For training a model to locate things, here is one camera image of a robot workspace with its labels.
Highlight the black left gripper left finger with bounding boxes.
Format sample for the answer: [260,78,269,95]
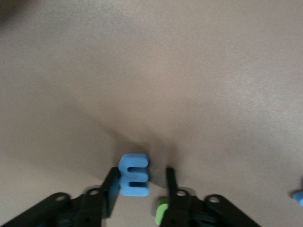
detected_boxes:
[0,166,121,227]

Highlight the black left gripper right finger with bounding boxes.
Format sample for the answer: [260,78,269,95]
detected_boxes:
[160,167,263,227]

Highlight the brown table mat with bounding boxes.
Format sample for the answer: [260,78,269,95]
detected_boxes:
[0,0,303,227]

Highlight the blue lowercase letter m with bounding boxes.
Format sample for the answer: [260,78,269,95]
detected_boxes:
[117,153,150,197]

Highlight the blue lowercase letter x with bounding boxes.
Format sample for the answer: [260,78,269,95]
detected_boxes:
[290,189,303,208]

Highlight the green lowercase letter n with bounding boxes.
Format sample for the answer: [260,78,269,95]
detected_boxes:
[155,197,170,224]

